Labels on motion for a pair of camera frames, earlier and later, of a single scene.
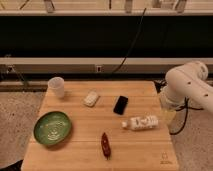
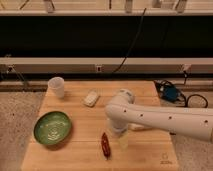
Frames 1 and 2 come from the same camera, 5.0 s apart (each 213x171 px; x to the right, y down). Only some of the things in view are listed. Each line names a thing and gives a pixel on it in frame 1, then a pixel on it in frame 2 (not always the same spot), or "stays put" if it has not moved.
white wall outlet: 98,68 stays put
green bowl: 52,127 stays put
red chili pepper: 106,146 stays put
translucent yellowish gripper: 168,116 → 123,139
